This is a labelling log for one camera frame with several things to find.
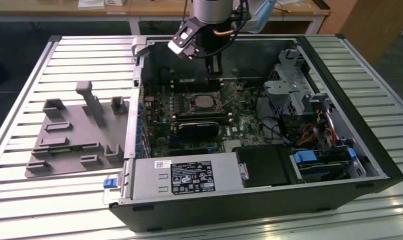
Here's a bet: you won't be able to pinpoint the metal socket cover frame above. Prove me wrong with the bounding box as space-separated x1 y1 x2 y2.
219 81 247 108

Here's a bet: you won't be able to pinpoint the silver CPU plate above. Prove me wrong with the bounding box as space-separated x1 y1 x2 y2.
191 94 217 107

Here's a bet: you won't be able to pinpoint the CPU socket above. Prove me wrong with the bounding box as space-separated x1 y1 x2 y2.
186 92 223 115

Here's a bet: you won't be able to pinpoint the black drive cover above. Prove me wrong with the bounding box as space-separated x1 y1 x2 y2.
233 145 299 189

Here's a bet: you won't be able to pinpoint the black RAM slots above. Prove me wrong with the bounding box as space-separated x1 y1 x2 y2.
170 76 225 94

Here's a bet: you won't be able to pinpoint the metal drive cage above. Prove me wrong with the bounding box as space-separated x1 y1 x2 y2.
262 49 325 116

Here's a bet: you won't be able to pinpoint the black graphics card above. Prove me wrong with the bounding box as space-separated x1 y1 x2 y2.
177 121 221 140

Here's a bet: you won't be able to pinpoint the green motherboard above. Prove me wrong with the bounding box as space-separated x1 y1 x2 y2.
143 79 270 159

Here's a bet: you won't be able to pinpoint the grey plastic cage latch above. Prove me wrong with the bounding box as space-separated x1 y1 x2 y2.
307 92 337 111

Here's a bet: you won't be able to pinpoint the silver chipset heatsink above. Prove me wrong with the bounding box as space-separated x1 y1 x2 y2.
222 139 243 151

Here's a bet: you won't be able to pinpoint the wooden cabinet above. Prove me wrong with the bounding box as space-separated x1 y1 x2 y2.
317 0 403 65

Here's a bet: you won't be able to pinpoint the hard disk in blue carrier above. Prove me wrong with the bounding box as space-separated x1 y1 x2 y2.
290 148 353 183

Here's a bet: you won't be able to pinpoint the grey parts rack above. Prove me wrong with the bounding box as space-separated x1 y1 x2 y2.
23 80 133 180

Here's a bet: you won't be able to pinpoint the wooden desk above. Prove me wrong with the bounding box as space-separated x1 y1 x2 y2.
0 0 333 35

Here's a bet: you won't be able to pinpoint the grey power supply unit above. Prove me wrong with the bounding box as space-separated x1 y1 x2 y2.
121 152 249 201

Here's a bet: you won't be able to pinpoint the green RAM stick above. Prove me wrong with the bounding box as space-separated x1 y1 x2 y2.
46 146 86 153

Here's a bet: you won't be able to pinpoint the blue release latch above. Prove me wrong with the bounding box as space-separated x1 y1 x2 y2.
102 176 119 189

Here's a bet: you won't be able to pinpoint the black open PC case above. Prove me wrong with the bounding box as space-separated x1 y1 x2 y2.
109 34 403 233

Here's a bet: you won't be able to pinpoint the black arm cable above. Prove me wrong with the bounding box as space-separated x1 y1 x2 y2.
201 0 250 59

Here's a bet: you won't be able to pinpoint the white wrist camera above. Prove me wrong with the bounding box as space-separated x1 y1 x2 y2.
167 19 202 60

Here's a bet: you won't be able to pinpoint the black cables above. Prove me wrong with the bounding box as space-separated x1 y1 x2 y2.
257 84 295 146

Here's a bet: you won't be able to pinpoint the coloured wire bundle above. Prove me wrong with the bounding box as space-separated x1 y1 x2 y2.
297 107 341 149

